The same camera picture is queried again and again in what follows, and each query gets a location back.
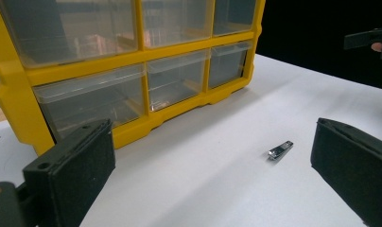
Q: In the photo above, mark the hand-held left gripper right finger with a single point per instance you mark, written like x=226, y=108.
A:
x=353, y=167

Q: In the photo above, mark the silver metal nail clipper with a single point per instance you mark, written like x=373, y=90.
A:
x=280, y=150

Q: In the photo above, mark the set of clear plastic drawers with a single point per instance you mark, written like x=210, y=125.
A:
x=85, y=101

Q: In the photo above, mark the yellow plastic drawer cabinet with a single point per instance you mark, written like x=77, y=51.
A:
x=85, y=68

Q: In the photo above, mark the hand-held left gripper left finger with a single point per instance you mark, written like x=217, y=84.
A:
x=75, y=164

